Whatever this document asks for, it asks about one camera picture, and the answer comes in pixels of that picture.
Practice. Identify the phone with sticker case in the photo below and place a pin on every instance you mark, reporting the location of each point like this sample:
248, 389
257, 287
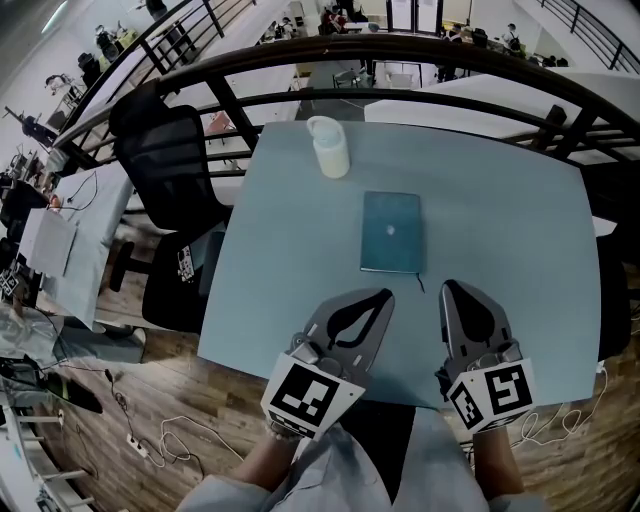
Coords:
186, 264

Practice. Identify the white paper bag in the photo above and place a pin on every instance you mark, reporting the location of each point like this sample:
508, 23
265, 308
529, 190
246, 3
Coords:
47, 240

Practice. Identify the person's light grey shirt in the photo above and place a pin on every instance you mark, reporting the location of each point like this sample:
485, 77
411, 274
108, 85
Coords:
350, 475

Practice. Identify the white water bottle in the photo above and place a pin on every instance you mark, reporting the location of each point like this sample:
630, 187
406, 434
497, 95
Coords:
332, 160

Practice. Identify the person's right forearm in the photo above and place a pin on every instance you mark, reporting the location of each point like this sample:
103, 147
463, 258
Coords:
497, 460

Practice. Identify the grey tablet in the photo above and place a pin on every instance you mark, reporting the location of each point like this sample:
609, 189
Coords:
212, 260

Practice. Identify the teal covered notebook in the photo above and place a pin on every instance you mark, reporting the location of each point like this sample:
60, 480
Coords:
390, 230

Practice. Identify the white rack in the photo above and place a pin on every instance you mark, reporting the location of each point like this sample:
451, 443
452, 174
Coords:
20, 450

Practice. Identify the black mesh office chair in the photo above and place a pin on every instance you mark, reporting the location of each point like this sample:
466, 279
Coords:
165, 165

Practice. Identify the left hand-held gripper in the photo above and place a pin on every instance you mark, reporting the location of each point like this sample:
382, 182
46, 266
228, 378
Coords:
302, 397

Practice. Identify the white power strip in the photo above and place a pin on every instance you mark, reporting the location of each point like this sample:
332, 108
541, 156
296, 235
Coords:
138, 446

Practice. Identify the cloth-covered table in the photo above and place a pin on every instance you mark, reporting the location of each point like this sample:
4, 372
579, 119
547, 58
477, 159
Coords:
100, 210

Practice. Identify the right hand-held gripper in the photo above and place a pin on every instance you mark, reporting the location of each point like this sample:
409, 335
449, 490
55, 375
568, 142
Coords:
505, 392

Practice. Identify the person's left forearm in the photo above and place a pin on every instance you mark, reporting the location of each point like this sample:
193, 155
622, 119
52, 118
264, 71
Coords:
265, 465

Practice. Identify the light blue table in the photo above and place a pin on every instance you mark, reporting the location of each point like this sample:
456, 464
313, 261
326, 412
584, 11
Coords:
280, 250

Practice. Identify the black metal railing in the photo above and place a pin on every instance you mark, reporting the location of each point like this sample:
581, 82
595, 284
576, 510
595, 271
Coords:
300, 47

